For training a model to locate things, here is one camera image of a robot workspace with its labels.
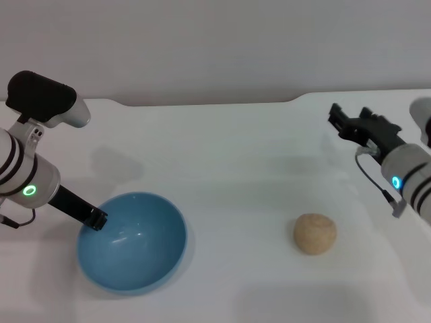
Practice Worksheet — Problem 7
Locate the left gripper cable with plug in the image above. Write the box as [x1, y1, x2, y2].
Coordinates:
[0, 208, 37, 229]

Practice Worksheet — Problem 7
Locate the beige egg yolk pastry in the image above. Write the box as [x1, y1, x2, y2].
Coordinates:
[292, 213, 337, 256]

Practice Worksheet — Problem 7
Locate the right gripper cable with plug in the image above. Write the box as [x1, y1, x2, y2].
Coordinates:
[354, 142, 407, 219]

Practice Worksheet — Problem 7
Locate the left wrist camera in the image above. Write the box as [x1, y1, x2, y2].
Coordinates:
[6, 70, 92, 129]

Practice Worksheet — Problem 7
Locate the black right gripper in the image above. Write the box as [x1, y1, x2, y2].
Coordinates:
[327, 103, 410, 156]

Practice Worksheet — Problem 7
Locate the gripper cable with plug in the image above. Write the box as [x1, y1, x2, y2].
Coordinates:
[354, 142, 407, 219]
[0, 208, 37, 229]

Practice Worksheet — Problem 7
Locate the blue ceramic bowl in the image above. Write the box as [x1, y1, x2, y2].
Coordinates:
[76, 191, 187, 297]

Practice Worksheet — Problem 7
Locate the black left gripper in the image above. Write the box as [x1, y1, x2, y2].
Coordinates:
[46, 185, 109, 232]

